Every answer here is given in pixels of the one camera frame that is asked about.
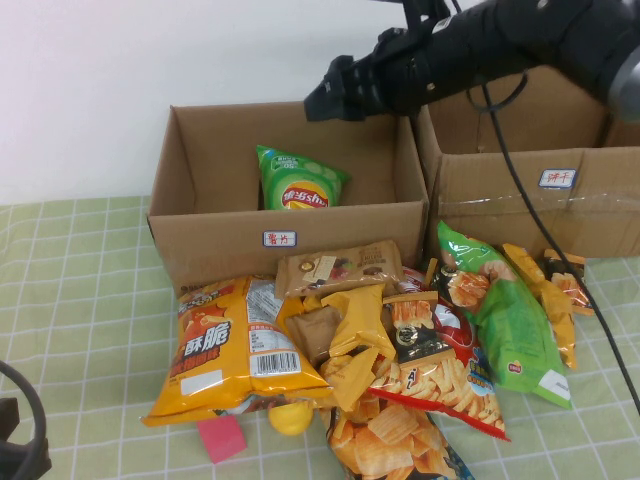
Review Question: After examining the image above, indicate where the brown biscuit packet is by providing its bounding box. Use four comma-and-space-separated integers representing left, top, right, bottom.
275, 239, 404, 300
283, 304, 346, 366

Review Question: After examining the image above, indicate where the orange ridged chips bag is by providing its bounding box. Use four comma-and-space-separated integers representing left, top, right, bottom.
319, 392, 476, 480

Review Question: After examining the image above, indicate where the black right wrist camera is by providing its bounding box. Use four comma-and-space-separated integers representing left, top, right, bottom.
377, 0, 454, 56

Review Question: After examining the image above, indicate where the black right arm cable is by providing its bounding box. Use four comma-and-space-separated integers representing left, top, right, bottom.
467, 72, 640, 409

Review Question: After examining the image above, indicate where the plain brown cardboard box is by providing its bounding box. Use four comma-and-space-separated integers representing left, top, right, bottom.
602, 112, 640, 150

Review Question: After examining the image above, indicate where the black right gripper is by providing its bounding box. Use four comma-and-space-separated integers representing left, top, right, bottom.
304, 27, 436, 123

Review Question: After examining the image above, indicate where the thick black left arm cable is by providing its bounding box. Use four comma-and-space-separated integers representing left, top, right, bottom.
0, 358, 51, 480

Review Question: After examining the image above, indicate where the small open cardboard box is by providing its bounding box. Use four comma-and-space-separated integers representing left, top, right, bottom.
146, 97, 430, 296

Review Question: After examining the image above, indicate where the green checked tablecloth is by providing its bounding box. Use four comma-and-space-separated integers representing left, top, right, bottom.
0, 195, 640, 480

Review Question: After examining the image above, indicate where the black orange small snack packet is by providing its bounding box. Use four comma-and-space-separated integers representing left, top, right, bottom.
382, 291, 457, 365
543, 248, 596, 317
428, 258, 490, 311

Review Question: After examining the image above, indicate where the red fries snack bag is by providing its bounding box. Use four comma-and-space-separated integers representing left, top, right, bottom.
367, 267, 511, 442

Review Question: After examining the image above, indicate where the large taped cardboard box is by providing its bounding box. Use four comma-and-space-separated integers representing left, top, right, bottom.
412, 64, 640, 260

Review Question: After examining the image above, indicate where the pink foam block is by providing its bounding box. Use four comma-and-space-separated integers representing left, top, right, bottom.
196, 414, 249, 464

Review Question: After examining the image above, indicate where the green Lays chips bag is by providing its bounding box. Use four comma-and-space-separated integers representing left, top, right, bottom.
255, 144, 351, 211

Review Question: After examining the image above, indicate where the green shrimp chips bag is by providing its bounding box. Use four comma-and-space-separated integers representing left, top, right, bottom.
435, 219, 574, 410

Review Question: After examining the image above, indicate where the large yellow corn snack bag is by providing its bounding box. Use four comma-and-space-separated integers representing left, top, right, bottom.
141, 275, 334, 427

